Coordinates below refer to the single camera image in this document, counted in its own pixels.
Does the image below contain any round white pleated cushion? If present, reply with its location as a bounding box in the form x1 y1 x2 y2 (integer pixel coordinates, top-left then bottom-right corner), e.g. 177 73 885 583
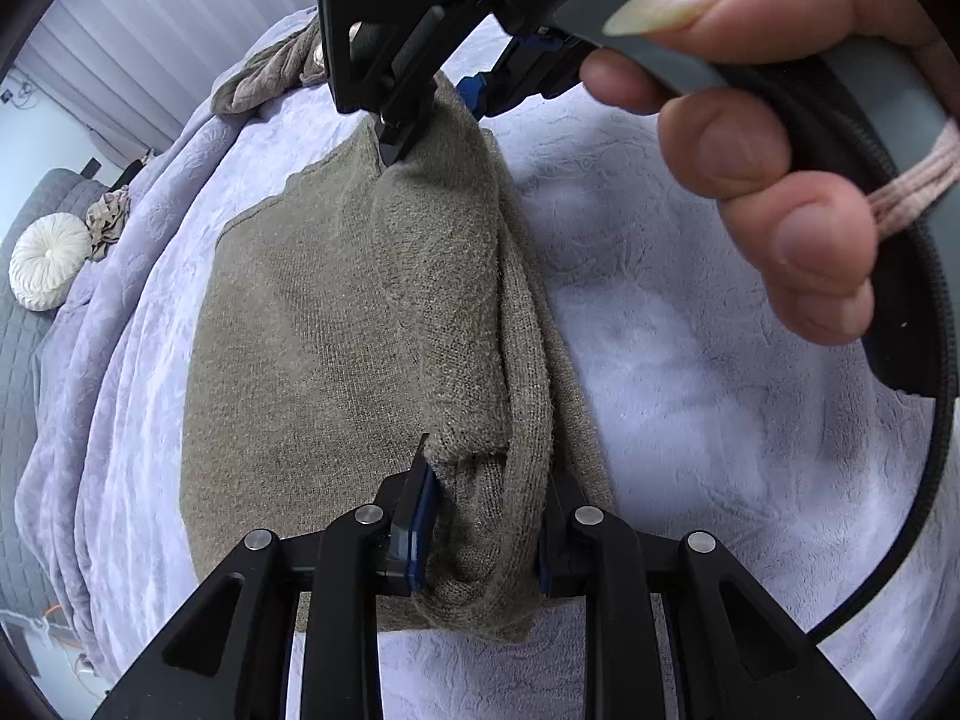
8 213 91 312

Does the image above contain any small beige crumpled cloth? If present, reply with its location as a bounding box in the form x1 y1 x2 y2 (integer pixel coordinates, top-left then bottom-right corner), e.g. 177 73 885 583
85 187 130 262

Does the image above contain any black cable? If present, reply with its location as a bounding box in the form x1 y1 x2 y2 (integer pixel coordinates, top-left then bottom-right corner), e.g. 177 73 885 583
805 230 959 646

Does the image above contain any dark brown knit garment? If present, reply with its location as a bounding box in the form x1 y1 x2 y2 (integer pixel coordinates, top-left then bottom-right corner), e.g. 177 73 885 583
212 16 327 115

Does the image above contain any grey pleated curtain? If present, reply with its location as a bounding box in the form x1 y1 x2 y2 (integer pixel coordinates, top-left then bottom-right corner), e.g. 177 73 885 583
14 0 316 166

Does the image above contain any person right hand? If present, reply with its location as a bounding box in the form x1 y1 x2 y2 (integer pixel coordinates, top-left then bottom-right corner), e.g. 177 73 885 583
581 0 958 346

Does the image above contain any lavender plush bed blanket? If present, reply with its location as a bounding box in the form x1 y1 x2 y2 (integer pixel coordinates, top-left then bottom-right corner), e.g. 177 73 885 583
2 88 929 718

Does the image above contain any grey quilted headboard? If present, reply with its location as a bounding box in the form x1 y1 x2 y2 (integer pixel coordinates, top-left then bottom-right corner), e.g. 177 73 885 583
0 167 107 617

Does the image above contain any olive brown knit sweater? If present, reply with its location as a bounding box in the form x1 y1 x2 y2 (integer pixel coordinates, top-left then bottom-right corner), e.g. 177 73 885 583
181 83 612 642

